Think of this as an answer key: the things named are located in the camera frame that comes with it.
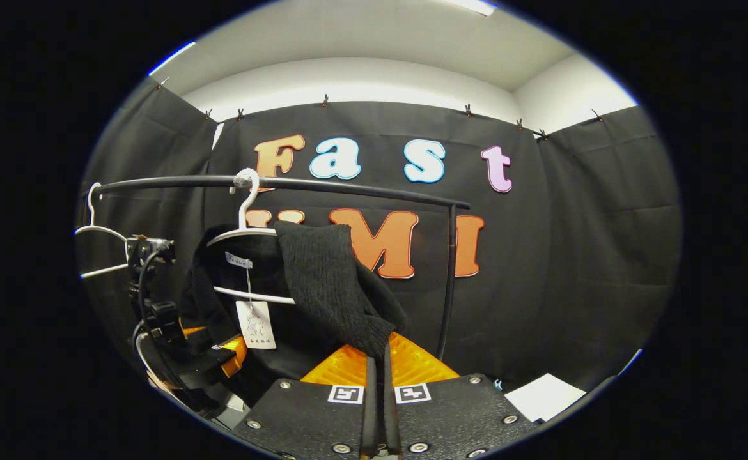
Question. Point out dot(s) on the row of black backdrop clips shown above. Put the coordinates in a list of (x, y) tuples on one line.
[(325, 100)]

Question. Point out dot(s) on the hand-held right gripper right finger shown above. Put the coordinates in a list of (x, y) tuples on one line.
[(390, 409)]

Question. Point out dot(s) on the black backdrop cloth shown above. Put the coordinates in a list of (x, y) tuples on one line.
[(572, 255)]

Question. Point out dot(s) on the ceiling light strip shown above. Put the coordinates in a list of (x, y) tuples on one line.
[(473, 5)]

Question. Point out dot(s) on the white clothes hanger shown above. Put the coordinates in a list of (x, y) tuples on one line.
[(252, 296), (102, 271)]

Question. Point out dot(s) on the white paper hang tag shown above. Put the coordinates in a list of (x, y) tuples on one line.
[(256, 326)]

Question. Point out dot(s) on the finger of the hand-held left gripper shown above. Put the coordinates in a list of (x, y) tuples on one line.
[(217, 358)]

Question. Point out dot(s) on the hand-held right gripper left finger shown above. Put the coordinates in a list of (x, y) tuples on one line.
[(369, 409)]

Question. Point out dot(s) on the black knit jacket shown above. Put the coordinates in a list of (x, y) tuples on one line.
[(329, 275)]

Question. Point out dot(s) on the white paper sheet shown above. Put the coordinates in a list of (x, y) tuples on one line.
[(543, 397)]

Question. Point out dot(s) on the black metal clothes rack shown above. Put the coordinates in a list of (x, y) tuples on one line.
[(348, 188)]

